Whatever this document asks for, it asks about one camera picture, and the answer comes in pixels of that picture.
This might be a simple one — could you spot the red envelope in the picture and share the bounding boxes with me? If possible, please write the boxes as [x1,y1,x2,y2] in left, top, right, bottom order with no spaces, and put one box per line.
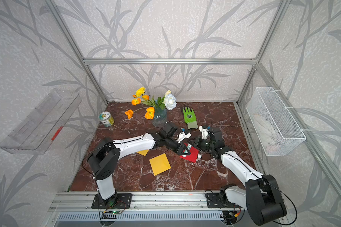
[180,146,199,163]

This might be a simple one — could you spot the yellow envelope front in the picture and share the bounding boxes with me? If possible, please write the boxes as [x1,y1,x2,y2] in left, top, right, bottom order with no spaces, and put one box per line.
[149,153,171,176]

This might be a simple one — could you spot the yellow envelope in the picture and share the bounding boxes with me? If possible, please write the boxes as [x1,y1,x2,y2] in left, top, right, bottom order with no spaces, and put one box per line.
[137,149,149,156]
[149,153,171,176]

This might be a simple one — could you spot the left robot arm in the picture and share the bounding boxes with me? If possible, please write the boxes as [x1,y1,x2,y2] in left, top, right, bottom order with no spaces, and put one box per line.
[87,122,191,201]

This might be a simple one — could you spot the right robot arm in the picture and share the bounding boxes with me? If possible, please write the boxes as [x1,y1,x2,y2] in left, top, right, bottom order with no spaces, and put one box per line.
[190,126,287,226]

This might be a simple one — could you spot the green work glove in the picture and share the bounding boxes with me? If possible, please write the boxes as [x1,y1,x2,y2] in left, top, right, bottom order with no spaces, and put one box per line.
[182,107,199,130]

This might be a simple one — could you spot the blue glass vase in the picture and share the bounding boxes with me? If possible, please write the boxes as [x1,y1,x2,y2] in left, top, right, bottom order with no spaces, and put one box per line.
[152,107,168,128]

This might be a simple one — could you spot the artificial flower bouquet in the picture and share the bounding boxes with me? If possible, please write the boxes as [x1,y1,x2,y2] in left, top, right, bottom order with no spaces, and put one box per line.
[131,87,177,120]

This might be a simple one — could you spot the white cloth in basket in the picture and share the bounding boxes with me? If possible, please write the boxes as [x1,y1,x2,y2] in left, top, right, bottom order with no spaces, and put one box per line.
[253,114,280,153]

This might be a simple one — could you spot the small tin can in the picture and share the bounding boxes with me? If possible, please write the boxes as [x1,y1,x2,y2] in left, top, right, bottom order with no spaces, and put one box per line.
[99,111,115,127]

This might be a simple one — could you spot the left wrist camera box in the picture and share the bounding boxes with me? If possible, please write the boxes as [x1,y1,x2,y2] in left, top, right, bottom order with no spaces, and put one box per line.
[177,131,191,143]

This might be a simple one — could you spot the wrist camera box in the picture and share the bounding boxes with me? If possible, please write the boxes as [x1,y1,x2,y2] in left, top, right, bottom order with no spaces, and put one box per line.
[199,126,209,140]
[177,131,191,143]

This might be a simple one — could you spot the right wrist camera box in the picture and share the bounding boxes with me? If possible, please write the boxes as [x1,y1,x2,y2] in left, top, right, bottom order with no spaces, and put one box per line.
[199,126,209,140]

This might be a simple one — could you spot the aluminium front rail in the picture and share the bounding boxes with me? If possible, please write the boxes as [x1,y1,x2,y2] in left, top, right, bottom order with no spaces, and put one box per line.
[48,190,288,212]

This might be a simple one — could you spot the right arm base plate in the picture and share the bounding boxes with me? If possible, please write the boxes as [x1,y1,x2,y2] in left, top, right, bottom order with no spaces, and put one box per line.
[204,190,243,209]

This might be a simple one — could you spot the white wire basket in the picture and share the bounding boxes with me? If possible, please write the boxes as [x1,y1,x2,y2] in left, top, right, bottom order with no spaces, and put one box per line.
[246,87,306,157]

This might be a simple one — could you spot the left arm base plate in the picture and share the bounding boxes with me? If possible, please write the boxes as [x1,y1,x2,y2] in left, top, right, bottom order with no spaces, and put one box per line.
[91,193,132,210]

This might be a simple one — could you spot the clear plastic wall shelf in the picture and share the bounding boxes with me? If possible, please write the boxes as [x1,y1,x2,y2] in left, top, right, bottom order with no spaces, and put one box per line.
[0,89,82,155]

